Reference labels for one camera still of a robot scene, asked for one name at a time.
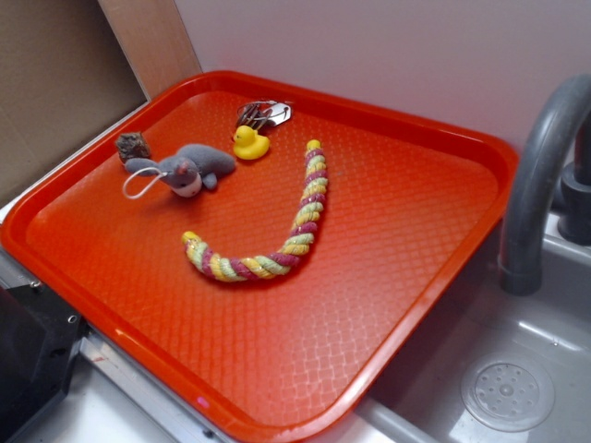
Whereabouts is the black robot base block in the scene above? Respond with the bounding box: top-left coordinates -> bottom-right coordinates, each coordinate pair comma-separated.
1,285 -> 86,442

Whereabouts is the brown rough rock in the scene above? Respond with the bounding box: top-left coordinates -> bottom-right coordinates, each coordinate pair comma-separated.
115,132 -> 151,163

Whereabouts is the orange plastic tray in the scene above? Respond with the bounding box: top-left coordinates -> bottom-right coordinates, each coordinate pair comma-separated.
1,71 -> 517,442

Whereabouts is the yellow rubber duck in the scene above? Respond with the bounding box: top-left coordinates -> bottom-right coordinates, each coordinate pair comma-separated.
233,126 -> 271,161

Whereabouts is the grey plush mouse toy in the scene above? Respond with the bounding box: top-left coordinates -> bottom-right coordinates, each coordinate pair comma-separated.
122,144 -> 236,199

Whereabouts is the grey plastic sink basin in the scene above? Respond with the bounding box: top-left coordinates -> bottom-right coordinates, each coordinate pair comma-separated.
364,221 -> 591,443

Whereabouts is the grey curved faucet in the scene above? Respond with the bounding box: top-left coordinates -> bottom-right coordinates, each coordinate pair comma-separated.
498,74 -> 590,295

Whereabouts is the brown cardboard panel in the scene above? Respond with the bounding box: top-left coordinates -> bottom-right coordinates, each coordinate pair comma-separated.
1,1 -> 200,204

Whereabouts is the round sink drain cover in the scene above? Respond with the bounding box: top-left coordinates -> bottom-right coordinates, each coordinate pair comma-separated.
460,353 -> 555,433

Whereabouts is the multicolour twisted rope toy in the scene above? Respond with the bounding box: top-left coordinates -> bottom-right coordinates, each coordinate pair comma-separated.
182,139 -> 329,283

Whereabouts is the dark grey faucet handle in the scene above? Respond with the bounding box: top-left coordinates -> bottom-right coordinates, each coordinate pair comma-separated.
558,116 -> 590,245

